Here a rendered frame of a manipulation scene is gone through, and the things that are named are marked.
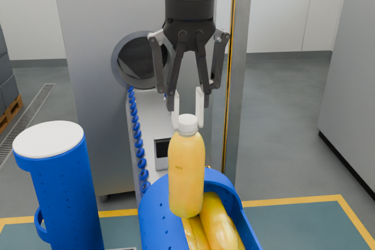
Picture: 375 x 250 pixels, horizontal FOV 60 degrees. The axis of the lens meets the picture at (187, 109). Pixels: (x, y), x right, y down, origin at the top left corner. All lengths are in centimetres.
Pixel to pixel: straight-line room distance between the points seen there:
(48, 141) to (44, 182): 16
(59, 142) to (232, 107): 74
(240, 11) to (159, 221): 85
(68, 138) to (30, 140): 15
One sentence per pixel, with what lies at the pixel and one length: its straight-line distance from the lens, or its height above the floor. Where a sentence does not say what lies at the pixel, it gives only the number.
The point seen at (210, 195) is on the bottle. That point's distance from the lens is 93.
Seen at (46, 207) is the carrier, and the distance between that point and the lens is 154.
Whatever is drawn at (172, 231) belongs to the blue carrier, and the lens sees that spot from 75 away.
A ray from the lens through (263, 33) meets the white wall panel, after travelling 535.
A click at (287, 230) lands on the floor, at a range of 248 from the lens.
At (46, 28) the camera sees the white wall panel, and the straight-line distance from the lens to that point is 529.
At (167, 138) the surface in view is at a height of 108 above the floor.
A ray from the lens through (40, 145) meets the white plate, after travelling 144.
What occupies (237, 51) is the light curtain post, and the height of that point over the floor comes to 137.
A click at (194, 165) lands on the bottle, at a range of 61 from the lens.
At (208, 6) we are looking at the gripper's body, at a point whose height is 169.
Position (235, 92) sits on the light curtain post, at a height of 118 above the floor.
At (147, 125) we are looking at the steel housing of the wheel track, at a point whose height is 93.
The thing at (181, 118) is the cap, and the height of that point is 148.
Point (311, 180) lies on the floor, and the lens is 294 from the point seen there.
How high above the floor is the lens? 177
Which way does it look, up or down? 28 degrees down
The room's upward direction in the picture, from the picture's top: straight up
